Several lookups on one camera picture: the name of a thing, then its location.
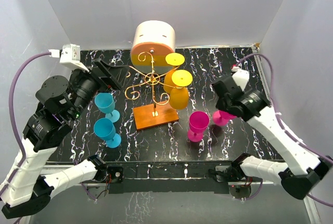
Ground magenta wine glass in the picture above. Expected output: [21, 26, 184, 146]
[187, 111, 210, 142]
[212, 110, 237, 126]

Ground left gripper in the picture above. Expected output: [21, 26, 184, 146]
[69, 58, 130, 120]

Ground aluminium frame rail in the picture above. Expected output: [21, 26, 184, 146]
[32, 177, 321, 223]

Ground gold wire glass rack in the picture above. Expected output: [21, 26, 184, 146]
[124, 50, 170, 105]

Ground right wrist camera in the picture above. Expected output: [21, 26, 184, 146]
[232, 66, 250, 91]

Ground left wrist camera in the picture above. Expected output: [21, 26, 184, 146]
[48, 44, 89, 72]

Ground wooden rack base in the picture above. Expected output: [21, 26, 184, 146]
[133, 101, 179, 130]

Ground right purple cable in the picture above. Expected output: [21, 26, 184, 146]
[235, 54, 333, 208]

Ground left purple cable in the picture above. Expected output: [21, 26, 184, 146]
[7, 52, 52, 224]

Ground purple cable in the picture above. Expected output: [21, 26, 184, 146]
[7, 52, 52, 224]
[235, 54, 333, 208]

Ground orange wine glass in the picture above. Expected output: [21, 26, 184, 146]
[169, 70, 193, 110]
[163, 52, 185, 94]

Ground blue wine glass front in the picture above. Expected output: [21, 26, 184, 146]
[94, 117, 121, 148]

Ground orange wine glass front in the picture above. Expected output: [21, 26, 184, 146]
[169, 70, 193, 110]

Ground blue wine glass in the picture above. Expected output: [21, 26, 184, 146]
[94, 117, 121, 148]
[94, 93, 120, 123]

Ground black marble mat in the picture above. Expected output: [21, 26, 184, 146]
[49, 47, 280, 164]

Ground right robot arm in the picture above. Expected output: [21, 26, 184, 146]
[212, 75, 332, 200]

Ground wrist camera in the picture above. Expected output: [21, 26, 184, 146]
[48, 44, 89, 72]
[232, 66, 250, 91]

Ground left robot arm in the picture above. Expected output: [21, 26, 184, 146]
[1, 59, 129, 219]

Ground pink yellow cylinder box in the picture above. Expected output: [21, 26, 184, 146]
[131, 20, 175, 74]

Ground blue wine glass rear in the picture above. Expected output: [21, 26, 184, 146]
[94, 93, 120, 123]

